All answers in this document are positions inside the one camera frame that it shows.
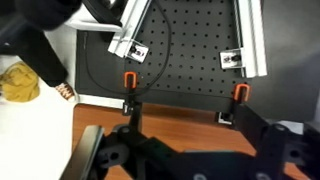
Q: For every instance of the dark trouser leg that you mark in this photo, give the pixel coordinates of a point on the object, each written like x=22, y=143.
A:
x=36, y=56

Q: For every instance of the mustard yellow cloth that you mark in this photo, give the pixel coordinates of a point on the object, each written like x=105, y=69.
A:
x=20, y=83

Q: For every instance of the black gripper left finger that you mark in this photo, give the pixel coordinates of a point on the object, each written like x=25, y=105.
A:
x=90, y=156

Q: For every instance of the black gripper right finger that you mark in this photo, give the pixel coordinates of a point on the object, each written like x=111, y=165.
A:
x=266, y=143

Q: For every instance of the aluminium extrusion rail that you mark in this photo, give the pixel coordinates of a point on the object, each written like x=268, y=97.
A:
x=253, y=33
x=133, y=20

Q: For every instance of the silver corner bracket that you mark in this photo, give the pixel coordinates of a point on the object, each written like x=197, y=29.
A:
x=230, y=59
x=138, y=51

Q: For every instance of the orange patterned shoe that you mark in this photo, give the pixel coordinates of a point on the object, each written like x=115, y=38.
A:
x=65, y=90

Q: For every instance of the black perforated breadboard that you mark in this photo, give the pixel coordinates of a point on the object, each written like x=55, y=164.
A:
x=200, y=43

